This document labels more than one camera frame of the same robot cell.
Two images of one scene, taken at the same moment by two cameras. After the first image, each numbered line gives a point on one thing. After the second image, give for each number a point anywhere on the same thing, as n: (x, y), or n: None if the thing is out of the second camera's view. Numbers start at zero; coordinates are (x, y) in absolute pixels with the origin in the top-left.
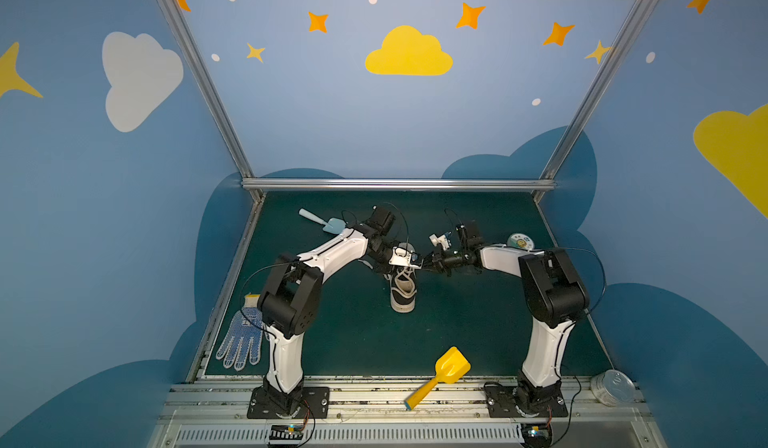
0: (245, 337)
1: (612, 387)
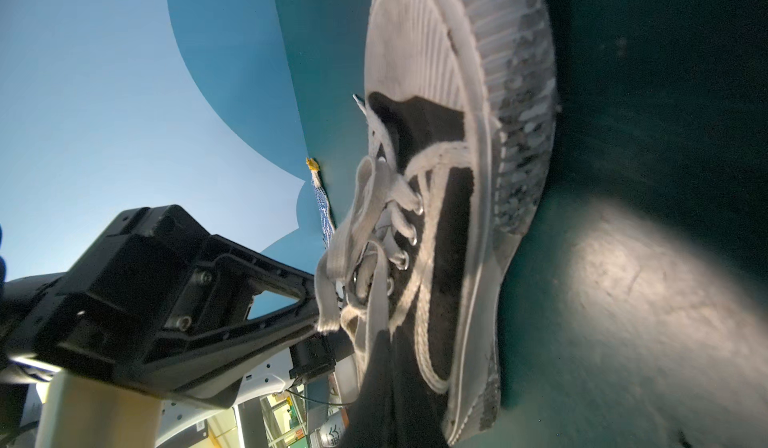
0: (325, 213)
1: None
